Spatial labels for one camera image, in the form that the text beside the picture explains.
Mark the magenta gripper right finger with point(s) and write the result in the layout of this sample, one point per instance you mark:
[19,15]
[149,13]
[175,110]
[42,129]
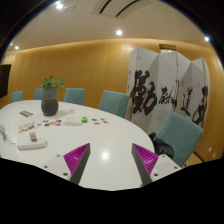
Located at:
[152,167]

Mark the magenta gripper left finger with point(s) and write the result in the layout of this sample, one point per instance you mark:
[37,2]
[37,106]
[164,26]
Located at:
[71,165]

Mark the brown charger plug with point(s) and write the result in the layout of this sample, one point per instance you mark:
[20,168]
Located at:
[33,136]

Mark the black bag on chair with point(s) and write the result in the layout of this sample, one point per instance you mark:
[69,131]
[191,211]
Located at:
[160,146]

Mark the colourful stickers middle group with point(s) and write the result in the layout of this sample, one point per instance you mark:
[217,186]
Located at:
[48,123]

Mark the colourful stickers group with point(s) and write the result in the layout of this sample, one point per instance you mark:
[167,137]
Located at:
[99,121]
[29,127]
[48,123]

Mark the small green object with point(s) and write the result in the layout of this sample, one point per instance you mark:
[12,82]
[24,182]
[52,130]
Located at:
[84,119]

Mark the colourful stickers right group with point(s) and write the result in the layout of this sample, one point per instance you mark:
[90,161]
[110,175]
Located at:
[99,121]

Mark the teal chair near right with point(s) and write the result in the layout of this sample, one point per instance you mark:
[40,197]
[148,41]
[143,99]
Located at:
[182,135]

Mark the white power strip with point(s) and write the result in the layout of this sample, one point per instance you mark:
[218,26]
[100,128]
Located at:
[23,144]

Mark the colourful stickers left group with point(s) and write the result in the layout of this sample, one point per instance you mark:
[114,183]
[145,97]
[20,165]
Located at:
[29,127]

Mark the dark grey ceramic vase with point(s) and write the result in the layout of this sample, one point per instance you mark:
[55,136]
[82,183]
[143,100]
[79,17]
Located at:
[49,103]

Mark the teal chair centre left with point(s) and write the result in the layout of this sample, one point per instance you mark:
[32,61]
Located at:
[75,95]

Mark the teal chair centre right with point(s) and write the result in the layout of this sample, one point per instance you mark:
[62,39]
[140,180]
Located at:
[114,103]

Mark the dark remote control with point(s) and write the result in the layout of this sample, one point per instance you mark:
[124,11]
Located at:
[26,113]

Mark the white calligraphy folding screen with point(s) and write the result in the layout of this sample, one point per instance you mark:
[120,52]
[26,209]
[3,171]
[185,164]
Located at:
[161,83]

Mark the teal chair behind vase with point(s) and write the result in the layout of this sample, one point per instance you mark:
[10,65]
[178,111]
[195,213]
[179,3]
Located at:
[38,92]

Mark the green plant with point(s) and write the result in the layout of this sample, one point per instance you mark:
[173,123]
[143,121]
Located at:
[50,83]

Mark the teal chair far left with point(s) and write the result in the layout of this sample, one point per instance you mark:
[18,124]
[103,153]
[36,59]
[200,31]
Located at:
[17,96]

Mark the ceiling air vent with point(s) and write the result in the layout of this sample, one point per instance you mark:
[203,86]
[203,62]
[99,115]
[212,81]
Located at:
[118,8]

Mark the black wall television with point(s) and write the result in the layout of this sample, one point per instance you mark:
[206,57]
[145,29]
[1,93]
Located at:
[4,78]

